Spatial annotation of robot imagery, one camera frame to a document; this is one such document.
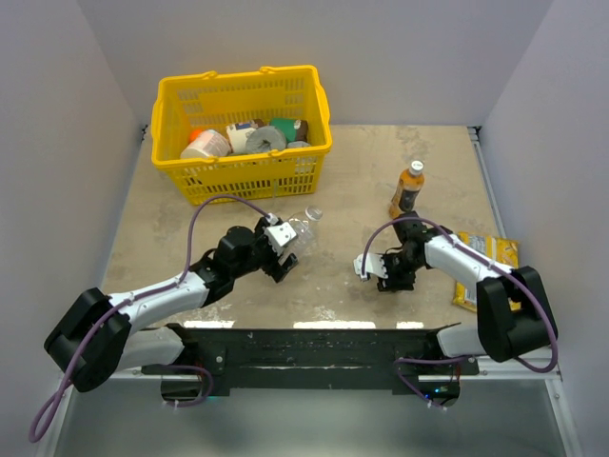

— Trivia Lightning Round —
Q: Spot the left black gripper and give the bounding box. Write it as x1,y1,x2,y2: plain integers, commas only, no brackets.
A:
231,218,297,281

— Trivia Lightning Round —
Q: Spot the white bottle orange cap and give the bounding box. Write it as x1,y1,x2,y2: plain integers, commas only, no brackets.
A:
180,129,231,159

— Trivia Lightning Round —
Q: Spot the orange drink bottle blue label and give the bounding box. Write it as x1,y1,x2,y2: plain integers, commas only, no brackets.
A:
388,165,424,219

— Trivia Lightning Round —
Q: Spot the brown packet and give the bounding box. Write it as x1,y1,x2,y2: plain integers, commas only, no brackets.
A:
293,119,308,142

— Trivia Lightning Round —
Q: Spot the clear plastic bottle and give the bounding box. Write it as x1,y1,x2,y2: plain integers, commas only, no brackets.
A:
286,206,323,261

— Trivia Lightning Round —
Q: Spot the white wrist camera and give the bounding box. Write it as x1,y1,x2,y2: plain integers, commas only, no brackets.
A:
353,253,388,281
264,213,297,257

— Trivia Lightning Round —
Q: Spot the yellow snack bag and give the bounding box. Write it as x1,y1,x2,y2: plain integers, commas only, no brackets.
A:
450,230,521,313

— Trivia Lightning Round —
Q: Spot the white labelled carton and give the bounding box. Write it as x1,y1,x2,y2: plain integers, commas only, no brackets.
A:
226,119,265,154

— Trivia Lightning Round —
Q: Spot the small white bottle cap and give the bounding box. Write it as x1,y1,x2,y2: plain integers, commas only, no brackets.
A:
409,160,424,175

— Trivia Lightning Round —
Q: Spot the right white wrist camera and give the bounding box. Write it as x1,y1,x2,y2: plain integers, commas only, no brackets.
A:
353,253,388,281

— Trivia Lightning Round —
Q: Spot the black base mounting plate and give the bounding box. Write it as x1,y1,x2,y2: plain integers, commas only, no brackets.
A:
143,324,480,407

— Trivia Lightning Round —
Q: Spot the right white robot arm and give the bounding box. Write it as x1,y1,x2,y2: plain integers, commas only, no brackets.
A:
355,211,559,374

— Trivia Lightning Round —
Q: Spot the yellow plastic shopping basket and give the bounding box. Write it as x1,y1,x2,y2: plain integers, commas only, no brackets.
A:
150,65,332,206

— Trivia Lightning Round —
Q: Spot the grey tape roll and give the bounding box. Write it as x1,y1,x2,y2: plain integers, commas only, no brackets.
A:
246,126,287,154

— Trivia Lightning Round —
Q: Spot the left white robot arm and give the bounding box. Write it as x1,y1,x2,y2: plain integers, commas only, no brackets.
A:
44,217,303,392

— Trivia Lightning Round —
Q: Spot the green packet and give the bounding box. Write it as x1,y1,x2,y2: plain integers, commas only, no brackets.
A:
269,117,301,143

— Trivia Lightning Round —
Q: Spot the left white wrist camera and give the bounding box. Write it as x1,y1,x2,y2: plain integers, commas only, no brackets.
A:
264,213,297,257

